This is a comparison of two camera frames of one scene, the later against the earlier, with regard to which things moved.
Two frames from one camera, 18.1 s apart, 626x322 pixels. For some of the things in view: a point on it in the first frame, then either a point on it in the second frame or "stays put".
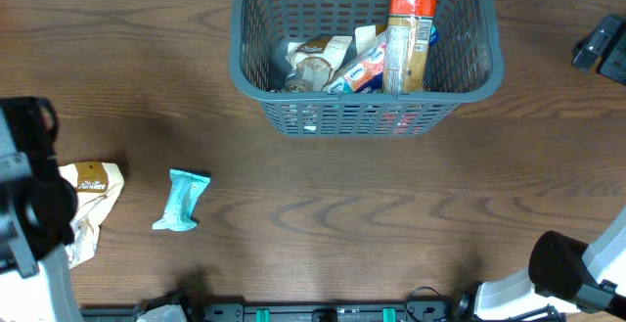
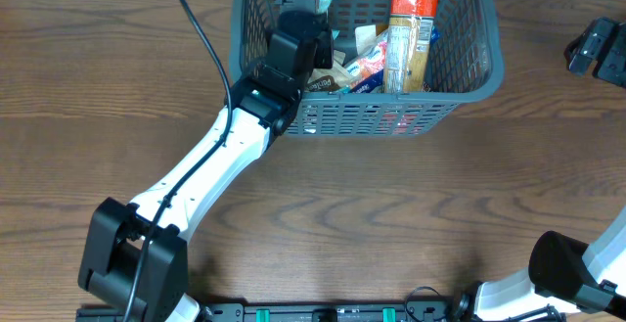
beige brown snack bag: x=99 y=185 to x=337 y=72
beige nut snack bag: x=363 y=35 stays put
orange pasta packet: x=412 y=10 stays put
